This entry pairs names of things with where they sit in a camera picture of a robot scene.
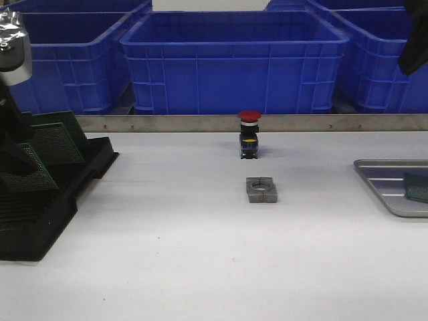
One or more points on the blue crate far back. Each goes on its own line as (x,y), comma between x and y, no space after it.
(333,5)

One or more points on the green circuit board in rack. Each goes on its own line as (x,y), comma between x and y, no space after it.
(37,179)

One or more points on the green circuit board middle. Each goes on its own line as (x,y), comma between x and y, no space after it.
(54,145)

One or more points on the black slotted board rack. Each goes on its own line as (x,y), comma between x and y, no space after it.
(31,222)

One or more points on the green perforated circuit board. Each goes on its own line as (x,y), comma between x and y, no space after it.
(415,187)

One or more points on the blue plastic crate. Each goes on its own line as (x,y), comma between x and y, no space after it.
(208,63)
(369,74)
(78,63)

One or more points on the silver metal tray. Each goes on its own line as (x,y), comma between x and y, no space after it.
(386,179)

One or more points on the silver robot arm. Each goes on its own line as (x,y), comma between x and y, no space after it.
(16,67)

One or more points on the red emergency stop button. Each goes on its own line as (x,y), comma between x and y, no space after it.
(248,135)

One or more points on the green circuit board rear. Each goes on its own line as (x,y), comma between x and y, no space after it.
(67,118)

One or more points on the blue plastic crate left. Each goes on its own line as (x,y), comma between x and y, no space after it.
(78,63)

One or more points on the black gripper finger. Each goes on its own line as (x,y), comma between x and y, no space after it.
(414,53)
(14,131)

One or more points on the blue crate back left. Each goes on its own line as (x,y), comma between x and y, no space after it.
(75,6)

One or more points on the blue plastic crate centre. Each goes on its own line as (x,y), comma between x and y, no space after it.
(208,63)

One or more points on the blue plastic crate right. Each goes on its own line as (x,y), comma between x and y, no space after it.
(369,74)

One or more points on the grey metal clamp block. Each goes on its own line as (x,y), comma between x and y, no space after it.
(261,190)

